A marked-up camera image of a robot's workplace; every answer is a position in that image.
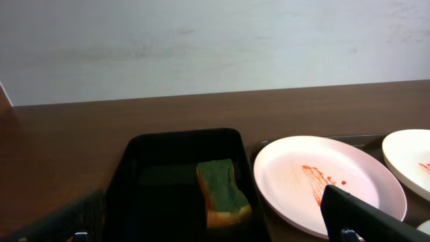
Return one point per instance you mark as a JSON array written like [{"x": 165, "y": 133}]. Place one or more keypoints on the black rectangular sponge tray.
[{"x": 154, "y": 194}]

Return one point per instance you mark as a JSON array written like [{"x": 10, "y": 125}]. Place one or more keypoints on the brown serving tray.
[{"x": 417, "y": 207}]

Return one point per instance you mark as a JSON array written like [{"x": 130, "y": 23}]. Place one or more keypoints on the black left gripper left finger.
[{"x": 81, "y": 220}]

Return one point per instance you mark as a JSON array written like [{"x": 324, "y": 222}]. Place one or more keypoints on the white plate with sauce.
[{"x": 406, "y": 154}]

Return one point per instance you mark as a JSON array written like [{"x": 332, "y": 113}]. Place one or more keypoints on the pink plate with sauce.
[{"x": 292, "y": 173}]

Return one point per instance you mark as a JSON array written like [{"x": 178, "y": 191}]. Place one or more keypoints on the green and yellow sponge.
[{"x": 225, "y": 203}]

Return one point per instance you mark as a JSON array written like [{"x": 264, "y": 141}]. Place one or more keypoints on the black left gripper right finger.
[{"x": 348, "y": 218}]

